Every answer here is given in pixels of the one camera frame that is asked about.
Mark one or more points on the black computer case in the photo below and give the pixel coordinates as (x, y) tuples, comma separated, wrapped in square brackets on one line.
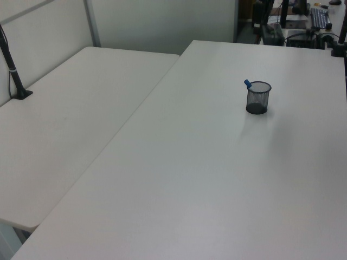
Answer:
[(305, 40)]

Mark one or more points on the dark grey equipment box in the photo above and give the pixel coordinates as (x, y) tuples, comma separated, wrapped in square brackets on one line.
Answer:
[(272, 33)]

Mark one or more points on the blue capped marker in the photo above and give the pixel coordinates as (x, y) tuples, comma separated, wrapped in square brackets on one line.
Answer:
[(247, 82)]

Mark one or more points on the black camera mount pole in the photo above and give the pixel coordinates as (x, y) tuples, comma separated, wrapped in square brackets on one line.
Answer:
[(16, 78)]

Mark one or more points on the black clamp mount pole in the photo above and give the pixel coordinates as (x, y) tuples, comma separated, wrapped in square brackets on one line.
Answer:
[(339, 48)]

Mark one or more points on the black computer keyboard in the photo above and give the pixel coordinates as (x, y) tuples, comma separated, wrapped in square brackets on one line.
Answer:
[(319, 17)]

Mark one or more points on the white folding table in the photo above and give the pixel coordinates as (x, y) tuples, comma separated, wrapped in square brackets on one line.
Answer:
[(67, 113)]

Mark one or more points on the black monitor stand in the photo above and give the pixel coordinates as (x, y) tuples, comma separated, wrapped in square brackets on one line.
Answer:
[(284, 13)]

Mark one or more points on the black computer mouse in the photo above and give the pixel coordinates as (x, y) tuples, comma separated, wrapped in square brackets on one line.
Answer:
[(335, 2)]

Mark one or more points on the black mesh pen cup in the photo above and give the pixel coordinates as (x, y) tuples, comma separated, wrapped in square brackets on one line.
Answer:
[(257, 108)]

